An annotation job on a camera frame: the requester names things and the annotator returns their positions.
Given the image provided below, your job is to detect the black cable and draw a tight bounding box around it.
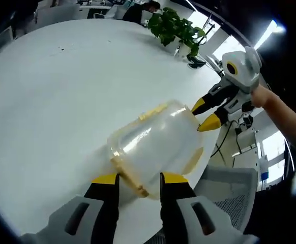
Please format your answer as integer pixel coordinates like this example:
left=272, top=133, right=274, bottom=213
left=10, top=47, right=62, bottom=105
left=211, top=121, right=240, bottom=160

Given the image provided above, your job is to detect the clear plastic box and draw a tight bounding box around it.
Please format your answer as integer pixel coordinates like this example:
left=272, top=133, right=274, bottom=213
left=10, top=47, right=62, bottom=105
left=107, top=99, right=204, bottom=199

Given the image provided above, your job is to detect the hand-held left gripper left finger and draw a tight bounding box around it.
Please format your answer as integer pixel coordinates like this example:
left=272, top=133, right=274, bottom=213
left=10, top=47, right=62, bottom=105
left=43, top=172, right=120, bottom=244

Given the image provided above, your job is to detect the green potted plant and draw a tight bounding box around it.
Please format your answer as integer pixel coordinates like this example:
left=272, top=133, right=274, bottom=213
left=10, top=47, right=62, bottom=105
left=147, top=7, right=207, bottom=56

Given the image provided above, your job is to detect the white plant pot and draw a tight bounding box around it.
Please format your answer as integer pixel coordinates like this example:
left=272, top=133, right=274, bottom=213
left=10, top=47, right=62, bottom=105
left=174, top=42, right=192, bottom=58

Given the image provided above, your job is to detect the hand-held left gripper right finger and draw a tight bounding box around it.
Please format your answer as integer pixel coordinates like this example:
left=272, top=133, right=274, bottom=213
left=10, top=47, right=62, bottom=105
left=159, top=172, right=243, bottom=244

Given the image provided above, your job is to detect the black flat object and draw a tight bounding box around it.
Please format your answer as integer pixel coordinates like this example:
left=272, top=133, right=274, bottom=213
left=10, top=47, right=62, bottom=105
left=188, top=54, right=206, bottom=69

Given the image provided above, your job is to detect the person's right hand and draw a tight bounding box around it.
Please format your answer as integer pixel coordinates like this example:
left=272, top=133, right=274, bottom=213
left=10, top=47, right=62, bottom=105
left=251, top=85, right=275, bottom=109

